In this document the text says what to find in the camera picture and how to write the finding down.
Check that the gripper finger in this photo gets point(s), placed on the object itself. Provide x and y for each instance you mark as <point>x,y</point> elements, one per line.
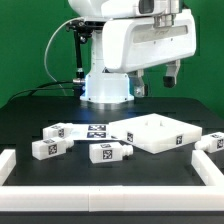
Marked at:
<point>140,88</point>
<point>170,79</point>

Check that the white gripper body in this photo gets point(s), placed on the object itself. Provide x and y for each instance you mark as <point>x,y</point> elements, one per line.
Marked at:
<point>133,44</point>

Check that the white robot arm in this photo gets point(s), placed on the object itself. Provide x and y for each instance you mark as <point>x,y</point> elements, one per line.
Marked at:
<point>102,86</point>

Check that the white sheet with markers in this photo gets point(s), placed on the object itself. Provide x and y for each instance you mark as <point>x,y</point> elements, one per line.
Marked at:
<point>90,132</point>

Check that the white U-shaped fence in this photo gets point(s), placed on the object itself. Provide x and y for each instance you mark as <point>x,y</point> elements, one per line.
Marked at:
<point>208,197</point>

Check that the black camera on stand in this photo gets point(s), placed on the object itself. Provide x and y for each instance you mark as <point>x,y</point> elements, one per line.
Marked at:
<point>82,32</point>

